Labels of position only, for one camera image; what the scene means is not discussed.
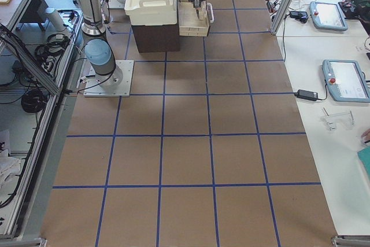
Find aluminium frame post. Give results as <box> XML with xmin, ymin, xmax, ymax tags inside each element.
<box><xmin>270</xmin><ymin>0</ymin><xmax>307</xmax><ymax>36</ymax></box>

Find teal folder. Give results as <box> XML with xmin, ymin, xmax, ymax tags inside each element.
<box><xmin>357</xmin><ymin>146</ymin><xmax>370</xmax><ymax>178</ymax></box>

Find orange grey handled scissors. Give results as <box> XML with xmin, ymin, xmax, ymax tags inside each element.
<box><xmin>193</xmin><ymin>0</ymin><xmax>204</xmax><ymax>20</ymax></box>

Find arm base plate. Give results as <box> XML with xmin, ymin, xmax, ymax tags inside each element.
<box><xmin>82</xmin><ymin>60</ymin><xmax>134</xmax><ymax>97</ymax></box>

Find white plastic storage box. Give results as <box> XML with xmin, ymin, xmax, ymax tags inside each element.
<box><xmin>124</xmin><ymin>0</ymin><xmax>177</xmax><ymax>26</ymax></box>

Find near teach pendant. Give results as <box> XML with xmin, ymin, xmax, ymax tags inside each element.
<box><xmin>322</xmin><ymin>60</ymin><xmax>369</xmax><ymax>103</ymax></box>

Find far teach pendant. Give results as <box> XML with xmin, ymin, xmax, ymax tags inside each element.
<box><xmin>309</xmin><ymin>2</ymin><xmax>348</xmax><ymax>31</ymax></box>

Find clear acrylic bracket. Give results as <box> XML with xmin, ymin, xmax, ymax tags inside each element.
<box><xmin>321</xmin><ymin>108</ymin><xmax>355</xmax><ymax>131</ymax></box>

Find white drawer handle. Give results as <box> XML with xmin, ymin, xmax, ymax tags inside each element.
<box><xmin>206</xmin><ymin>2</ymin><xmax>214</xmax><ymax>24</ymax></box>

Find wooden drawer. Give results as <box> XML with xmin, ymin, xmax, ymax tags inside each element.
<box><xmin>177</xmin><ymin>2</ymin><xmax>210</xmax><ymax>37</ymax></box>

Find dark brown drawer cabinet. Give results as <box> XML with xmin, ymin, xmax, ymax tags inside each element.
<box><xmin>132</xmin><ymin>24</ymin><xmax>180</xmax><ymax>53</ymax></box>

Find grey cylinder device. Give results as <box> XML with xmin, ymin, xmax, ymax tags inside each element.
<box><xmin>45</xmin><ymin>7</ymin><xmax>65</xmax><ymax>31</ymax></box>

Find teach pendant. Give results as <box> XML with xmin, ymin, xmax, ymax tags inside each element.
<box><xmin>309</xmin><ymin>2</ymin><xmax>348</xmax><ymax>31</ymax></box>
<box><xmin>322</xmin><ymin>60</ymin><xmax>369</xmax><ymax>103</ymax></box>

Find black power brick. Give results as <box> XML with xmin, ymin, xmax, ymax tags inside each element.
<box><xmin>294</xmin><ymin>89</ymin><xmax>319</xmax><ymax>101</ymax></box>

